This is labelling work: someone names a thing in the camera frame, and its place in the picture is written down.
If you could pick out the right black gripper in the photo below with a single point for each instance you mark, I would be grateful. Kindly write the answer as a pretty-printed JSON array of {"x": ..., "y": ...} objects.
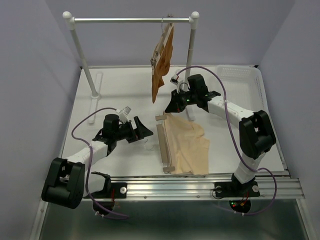
[{"x": 174, "y": 105}]

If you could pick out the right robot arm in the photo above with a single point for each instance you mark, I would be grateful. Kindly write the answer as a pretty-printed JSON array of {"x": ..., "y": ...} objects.
[{"x": 256, "y": 134}]

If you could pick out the white clothes rack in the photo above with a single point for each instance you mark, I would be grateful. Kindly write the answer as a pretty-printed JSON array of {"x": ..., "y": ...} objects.
[{"x": 95, "y": 85}]

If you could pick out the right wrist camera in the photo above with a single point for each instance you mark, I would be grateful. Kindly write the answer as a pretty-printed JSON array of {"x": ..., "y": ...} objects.
[{"x": 175, "y": 79}]

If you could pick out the brown underwear on hanger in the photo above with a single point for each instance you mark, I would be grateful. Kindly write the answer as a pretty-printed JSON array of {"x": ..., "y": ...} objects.
[{"x": 157, "y": 77}]

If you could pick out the beige underwear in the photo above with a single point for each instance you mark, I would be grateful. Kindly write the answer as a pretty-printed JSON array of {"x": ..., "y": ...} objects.
[{"x": 188, "y": 147}]

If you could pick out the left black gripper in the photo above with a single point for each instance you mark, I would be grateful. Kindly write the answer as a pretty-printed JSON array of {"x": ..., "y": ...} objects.
[{"x": 139, "y": 132}]

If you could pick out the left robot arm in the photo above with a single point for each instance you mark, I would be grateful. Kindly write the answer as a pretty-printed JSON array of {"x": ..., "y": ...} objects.
[{"x": 65, "y": 184}]

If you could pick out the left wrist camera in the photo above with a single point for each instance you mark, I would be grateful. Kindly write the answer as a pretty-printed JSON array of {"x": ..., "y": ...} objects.
[{"x": 123, "y": 114}]

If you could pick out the white plastic basket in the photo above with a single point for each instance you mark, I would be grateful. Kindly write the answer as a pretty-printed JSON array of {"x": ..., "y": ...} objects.
[{"x": 244, "y": 86}]

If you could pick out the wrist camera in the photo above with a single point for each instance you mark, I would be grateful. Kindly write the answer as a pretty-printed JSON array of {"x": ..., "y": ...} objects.
[
  {"x": 123, "y": 114},
  {"x": 175, "y": 79}
]

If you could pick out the wooden clip hanger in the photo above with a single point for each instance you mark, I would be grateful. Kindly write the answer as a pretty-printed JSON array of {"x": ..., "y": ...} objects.
[{"x": 163, "y": 144}]

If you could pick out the aluminium mounting rail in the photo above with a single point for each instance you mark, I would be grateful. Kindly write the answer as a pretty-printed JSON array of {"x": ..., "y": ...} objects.
[{"x": 189, "y": 188}]

